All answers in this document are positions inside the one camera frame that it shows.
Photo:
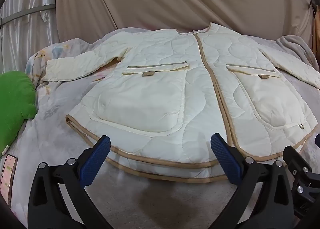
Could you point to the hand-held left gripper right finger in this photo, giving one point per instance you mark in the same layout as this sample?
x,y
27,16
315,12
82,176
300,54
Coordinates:
x,y
222,159

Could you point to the pink printed card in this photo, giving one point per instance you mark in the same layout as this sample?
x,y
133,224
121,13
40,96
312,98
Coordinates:
x,y
7,179

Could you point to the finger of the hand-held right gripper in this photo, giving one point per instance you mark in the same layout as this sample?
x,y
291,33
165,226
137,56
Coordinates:
x,y
318,141
297,161

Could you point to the cream quilted jacket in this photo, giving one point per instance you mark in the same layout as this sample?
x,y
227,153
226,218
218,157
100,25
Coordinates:
x,y
150,99

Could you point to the grey floral blanket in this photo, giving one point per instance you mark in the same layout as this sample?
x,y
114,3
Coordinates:
x,y
50,129

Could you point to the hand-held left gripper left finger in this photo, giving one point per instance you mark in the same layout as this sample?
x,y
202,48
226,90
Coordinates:
x,y
96,159

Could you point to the orange cloth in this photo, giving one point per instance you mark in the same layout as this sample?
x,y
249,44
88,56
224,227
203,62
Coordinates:
x,y
317,31

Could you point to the silver satin curtain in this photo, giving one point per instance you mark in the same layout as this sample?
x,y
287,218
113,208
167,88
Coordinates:
x,y
25,39

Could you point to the green plush pillow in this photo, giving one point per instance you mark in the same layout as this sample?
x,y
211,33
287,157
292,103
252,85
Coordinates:
x,y
15,109

